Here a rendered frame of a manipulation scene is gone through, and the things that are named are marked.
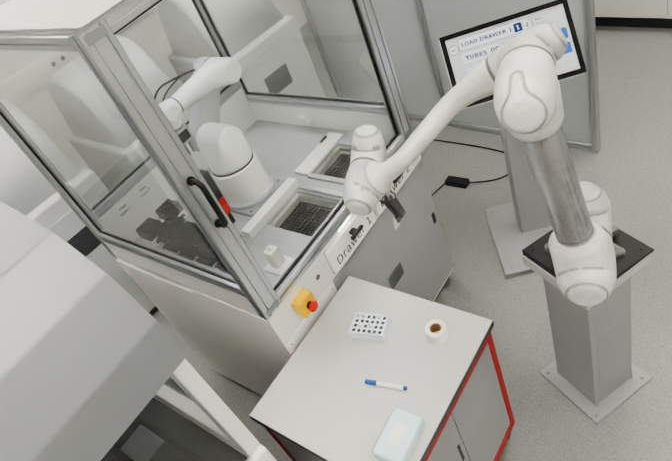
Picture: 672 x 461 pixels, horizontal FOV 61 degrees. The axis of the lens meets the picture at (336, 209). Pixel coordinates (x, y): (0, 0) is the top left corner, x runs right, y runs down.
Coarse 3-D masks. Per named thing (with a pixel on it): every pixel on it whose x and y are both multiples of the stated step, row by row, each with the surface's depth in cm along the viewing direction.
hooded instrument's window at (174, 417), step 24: (168, 384) 132; (144, 408) 127; (168, 408) 133; (192, 408) 139; (144, 432) 129; (168, 432) 134; (192, 432) 140; (216, 432) 146; (120, 456) 125; (144, 456) 130; (168, 456) 135; (192, 456) 141; (216, 456) 148; (240, 456) 155
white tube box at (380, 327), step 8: (360, 312) 199; (360, 320) 197; (368, 320) 196; (376, 320) 195; (384, 320) 194; (352, 328) 196; (360, 328) 194; (368, 328) 193; (376, 328) 194; (384, 328) 191; (352, 336) 196; (360, 336) 194; (368, 336) 192; (376, 336) 190; (384, 336) 191
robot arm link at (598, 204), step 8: (584, 184) 174; (592, 184) 173; (584, 192) 171; (592, 192) 170; (600, 192) 170; (592, 200) 169; (600, 200) 169; (608, 200) 171; (592, 208) 168; (600, 208) 168; (608, 208) 170; (592, 216) 169; (600, 216) 169; (608, 216) 170; (600, 224) 168; (608, 224) 169
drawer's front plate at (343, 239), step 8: (352, 216) 217; (360, 216) 218; (368, 216) 223; (352, 224) 215; (360, 224) 219; (368, 224) 224; (344, 232) 212; (336, 240) 210; (344, 240) 213; (352, 240) 217; (360, 240) 221; (328, 248) 208; (336, 248) 210; (344, 248) 214; (352, 248) 218; (328, 256) 207; (336, 256) 211; (344, 256) 215; (336, 264) 212; (336, 272) 213
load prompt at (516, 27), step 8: (512, 24) 233; (520, 24) 233; (528, 24) 232; (480, 32) 236; (488, 32) 235; (496, 32) 235; (504, 32) 234; (512, 32) 233; (520, 32) 233; (464, 40) 237; (472, 40) 236; (480, 40) 236; (488, 40) 235; (496, 40) 235; (464, 48) 237
